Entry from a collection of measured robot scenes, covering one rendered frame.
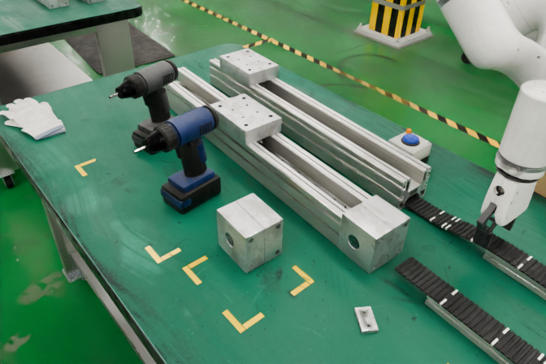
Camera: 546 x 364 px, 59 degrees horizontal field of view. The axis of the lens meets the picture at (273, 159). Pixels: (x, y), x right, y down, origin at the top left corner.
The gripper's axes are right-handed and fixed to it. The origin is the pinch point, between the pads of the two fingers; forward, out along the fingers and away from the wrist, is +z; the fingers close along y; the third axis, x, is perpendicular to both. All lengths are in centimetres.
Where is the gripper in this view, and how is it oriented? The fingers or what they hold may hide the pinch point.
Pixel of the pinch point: (493, 231)
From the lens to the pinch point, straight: 106.8
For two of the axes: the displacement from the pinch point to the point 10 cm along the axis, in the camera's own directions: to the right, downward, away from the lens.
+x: -6.2, -4.6, 6.4
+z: -0.3, 8.2, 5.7
